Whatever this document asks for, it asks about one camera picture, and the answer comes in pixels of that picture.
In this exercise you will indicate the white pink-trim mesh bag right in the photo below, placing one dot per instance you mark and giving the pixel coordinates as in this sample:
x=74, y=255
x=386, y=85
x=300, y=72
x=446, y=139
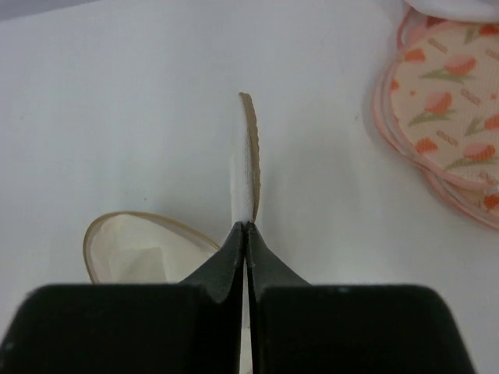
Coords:
x=481, y=11

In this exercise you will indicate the orange floral bag lower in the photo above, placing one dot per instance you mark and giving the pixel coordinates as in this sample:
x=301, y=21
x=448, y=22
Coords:
x=450, y=194

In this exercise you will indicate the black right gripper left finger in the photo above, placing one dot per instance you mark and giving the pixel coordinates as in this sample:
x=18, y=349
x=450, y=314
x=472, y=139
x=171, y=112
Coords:
x=193, y=326

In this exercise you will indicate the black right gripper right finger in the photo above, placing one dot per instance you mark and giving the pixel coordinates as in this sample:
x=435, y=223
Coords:
x=297, y=327

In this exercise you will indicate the round beige mesh laundry bag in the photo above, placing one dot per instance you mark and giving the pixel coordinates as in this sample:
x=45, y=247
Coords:
x=137, y=247

